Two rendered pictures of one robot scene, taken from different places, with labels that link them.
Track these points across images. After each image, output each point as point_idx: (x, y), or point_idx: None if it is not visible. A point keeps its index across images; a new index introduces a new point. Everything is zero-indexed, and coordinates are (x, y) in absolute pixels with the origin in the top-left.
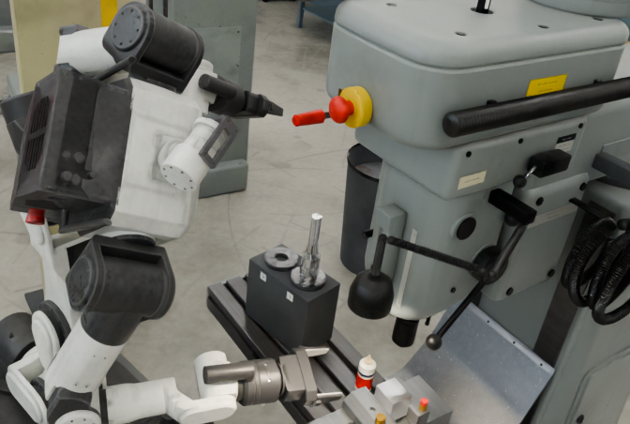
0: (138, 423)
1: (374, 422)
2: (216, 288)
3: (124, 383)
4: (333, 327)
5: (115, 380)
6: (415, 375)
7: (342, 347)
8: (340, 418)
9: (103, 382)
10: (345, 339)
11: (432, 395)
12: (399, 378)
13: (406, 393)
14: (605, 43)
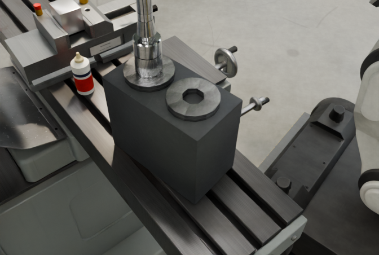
0: (313, 203)
1: (88, 3)
2: (289, 206)
3: (356, 251)
4: (110, 160)
5: (368, 254)
6: (14, 136)
7: (101, 133)
8: (116, 23)
9: (365, 183)
10: (95, 145)
11: (18, 49)
12: (51, 34)
13: (53, 4)
14: None
